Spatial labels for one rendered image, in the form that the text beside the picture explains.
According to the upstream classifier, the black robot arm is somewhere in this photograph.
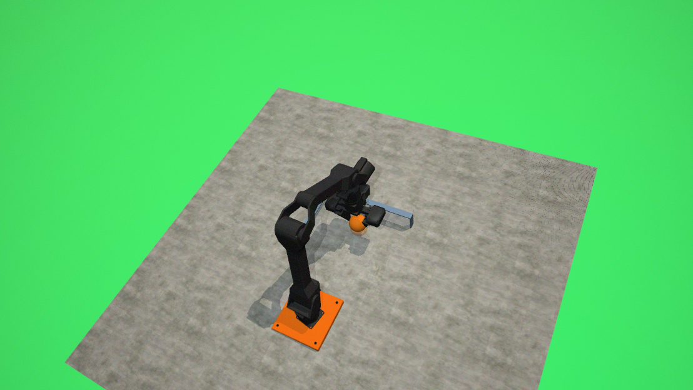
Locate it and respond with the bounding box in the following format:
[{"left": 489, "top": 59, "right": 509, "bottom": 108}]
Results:
[{"left": 275, "top": 157, "right": 375, "bottom": 329}]

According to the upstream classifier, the clear low l-shaped wall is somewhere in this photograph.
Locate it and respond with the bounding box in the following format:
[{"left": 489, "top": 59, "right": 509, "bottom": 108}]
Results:
[{"left": 310, "top": 199, "right": 410, "bottom": 237}]

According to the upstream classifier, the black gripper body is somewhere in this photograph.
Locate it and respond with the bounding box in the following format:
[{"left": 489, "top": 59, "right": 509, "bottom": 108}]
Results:
[{"left": 325, "top": 192, "right": 386, "bottom": 228}]

